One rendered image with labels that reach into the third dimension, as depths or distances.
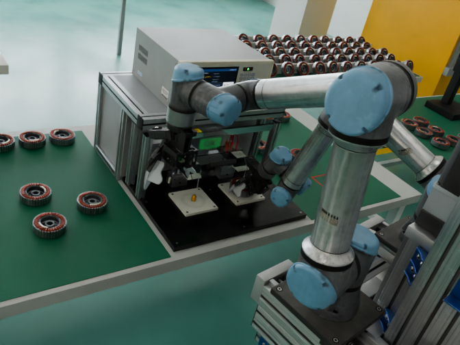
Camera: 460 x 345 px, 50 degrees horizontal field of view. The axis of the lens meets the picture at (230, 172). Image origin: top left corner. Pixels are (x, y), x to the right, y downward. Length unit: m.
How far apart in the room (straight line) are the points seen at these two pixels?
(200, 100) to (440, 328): 0.81
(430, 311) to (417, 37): 4.28
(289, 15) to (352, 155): 5.05
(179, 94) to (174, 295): 1.64
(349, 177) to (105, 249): 1.02
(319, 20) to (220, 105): 4.89
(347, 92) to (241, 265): 2.14
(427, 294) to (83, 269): 1.03
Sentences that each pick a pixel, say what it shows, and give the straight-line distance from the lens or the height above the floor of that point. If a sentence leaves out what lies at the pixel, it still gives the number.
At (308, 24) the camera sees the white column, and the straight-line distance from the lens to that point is 5.89.
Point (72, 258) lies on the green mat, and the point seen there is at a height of 0.75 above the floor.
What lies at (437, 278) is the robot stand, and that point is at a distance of 1.31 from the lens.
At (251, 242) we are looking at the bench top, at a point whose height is 0.73.
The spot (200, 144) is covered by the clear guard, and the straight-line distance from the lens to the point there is 1.81.
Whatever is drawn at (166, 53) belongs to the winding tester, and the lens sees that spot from 1.91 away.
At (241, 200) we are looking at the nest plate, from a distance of 2.06.
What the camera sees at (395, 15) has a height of 1.05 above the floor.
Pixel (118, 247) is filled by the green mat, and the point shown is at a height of 0.75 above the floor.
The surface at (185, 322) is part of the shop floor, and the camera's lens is 2.58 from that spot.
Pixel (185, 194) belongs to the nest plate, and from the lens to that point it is 2.03.
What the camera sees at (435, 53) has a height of 0.87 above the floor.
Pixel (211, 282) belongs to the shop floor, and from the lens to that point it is 2.80.
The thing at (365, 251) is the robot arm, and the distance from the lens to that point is 1.19.
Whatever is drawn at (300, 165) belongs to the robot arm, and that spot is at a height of 1.14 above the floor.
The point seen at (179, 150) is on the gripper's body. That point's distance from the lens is 1.28.
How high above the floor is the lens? 1.92
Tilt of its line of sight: 30 degrees down
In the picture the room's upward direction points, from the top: 14 degrees clockwise
